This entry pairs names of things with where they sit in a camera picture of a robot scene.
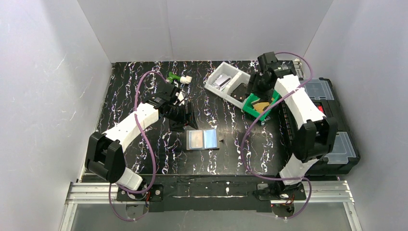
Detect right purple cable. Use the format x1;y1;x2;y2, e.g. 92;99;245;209
240;51;315;220

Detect purple cable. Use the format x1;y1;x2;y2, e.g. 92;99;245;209
108;70;174;222
240;51;315;220

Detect black tool box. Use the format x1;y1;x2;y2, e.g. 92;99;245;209
280;77;361;175

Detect cards in white bin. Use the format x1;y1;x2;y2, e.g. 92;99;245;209
212;73;232;90

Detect yellow item in green bin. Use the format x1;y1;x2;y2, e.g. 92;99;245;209
251;100;270;113

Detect aluminium frame rail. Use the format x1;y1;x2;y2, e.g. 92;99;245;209
60;179;362;231

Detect green white pipe fitting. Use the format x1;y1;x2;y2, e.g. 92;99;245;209
166;72;192;84

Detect black item in bin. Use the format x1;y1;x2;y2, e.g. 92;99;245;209
230;83;249;102

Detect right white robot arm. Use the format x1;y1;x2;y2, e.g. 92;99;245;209
248;52;338;186

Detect green plastic bin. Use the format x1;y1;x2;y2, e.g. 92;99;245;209
242;91;281;117

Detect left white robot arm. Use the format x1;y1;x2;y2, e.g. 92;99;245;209
84;83;198;193

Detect white two-compartment bin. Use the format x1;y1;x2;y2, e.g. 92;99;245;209
204;62;250;109

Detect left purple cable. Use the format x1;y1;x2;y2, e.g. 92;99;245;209
108;70;174;222

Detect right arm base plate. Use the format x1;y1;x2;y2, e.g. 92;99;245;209
253;181;307;203

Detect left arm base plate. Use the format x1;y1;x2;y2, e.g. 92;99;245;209
116;183;164;202

